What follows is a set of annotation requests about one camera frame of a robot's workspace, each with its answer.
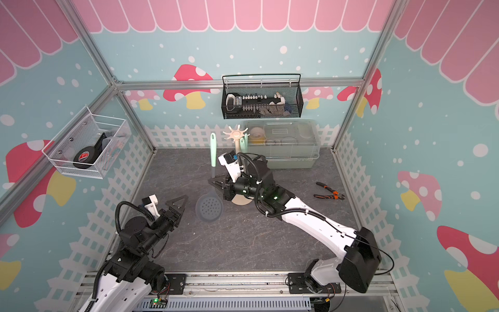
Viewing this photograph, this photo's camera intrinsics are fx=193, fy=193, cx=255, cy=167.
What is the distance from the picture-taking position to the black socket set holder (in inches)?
35.0

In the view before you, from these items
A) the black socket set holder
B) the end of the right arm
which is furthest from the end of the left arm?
the black socket set holder

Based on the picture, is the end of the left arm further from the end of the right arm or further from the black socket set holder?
the black socket set holder
